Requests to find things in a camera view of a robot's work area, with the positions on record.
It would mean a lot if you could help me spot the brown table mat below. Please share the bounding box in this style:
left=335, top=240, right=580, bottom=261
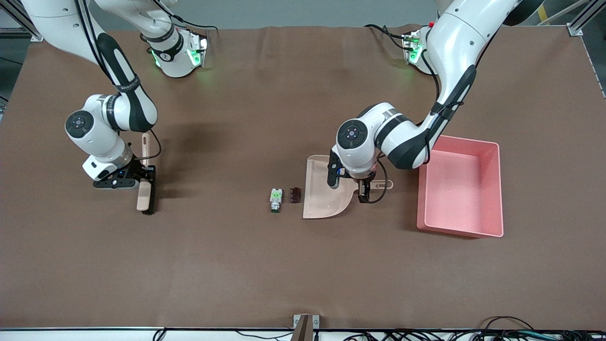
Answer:
left=0, top=25, right=606, bottom=330

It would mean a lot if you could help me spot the beige plastic dustpan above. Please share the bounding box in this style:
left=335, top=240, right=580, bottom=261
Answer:
left=302, top=155, right=394, bottom=220

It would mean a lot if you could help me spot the black left base cable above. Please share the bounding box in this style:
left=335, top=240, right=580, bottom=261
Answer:
left=364, top=23, right=409, bottom=49

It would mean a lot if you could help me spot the black right base cable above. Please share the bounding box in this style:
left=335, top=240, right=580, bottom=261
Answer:
left=171, top=13, right=219, bottom=33

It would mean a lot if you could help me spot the tangled black cable bundle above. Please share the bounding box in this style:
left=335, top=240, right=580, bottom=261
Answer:
left=341, top=327, right=606, bottom=341

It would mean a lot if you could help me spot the pink plastic bin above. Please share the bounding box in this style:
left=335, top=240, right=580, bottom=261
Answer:
left=417, top=135, right=504, bottom=238

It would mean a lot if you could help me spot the metal table edge bracket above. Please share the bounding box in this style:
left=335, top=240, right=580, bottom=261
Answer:
left=292, top=314, right=321, bottom=341

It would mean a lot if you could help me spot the large arched black cable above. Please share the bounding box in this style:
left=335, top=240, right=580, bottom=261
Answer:
left=480, top=315, right=536, bottom=333

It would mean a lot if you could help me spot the beige brush with black bristles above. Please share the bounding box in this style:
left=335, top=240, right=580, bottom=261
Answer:
left=136, top=132, right=157, bottom=215

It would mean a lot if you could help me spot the aluminium frame post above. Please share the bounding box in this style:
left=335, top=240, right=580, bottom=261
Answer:
left=0, top=0, right=44, bottom=43
left=566, top=0, right=606, bottom=36

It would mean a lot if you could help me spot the thin black cable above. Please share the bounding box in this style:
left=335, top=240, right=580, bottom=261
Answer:
left=236, top=331, right=295, bottom=341

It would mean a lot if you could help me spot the black base cable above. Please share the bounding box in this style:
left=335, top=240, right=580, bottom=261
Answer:
left=171, top=13, right=219, bottom=33
left=364, top=23, right=409, bottom=49

